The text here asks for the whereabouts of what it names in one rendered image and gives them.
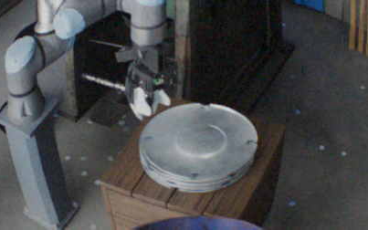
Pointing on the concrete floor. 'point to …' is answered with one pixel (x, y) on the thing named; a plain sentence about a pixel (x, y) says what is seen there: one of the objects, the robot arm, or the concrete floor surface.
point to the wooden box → (120, 202)
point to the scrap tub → (197, 224)
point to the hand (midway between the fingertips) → (144, 109)
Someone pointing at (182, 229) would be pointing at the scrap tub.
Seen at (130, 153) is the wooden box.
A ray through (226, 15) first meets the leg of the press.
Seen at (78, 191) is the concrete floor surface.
